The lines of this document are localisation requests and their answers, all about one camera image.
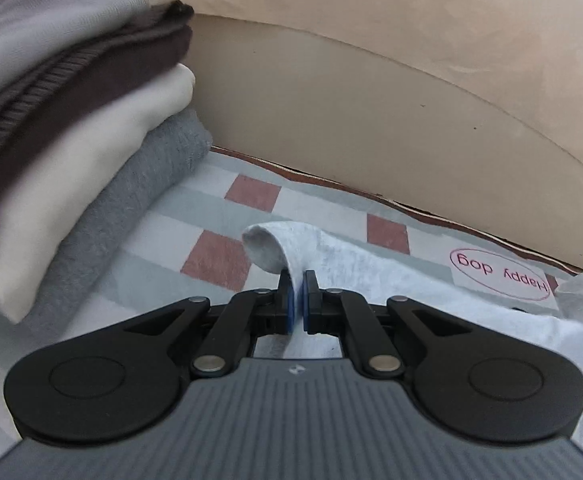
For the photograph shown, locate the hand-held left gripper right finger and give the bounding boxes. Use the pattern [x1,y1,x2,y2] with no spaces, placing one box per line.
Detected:
[304,270,473,379]

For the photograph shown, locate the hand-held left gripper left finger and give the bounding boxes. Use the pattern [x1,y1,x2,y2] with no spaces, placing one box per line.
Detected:
[122,270,295,378]

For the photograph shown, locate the checkered floor mat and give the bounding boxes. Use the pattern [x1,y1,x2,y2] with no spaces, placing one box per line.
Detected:
[0,146,583,466]

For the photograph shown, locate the light grey t-shirt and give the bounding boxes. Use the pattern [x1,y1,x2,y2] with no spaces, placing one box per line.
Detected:
[241,221,583,453]

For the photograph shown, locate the grey folded top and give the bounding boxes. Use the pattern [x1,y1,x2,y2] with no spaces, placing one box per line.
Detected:
[0,0,152,111]

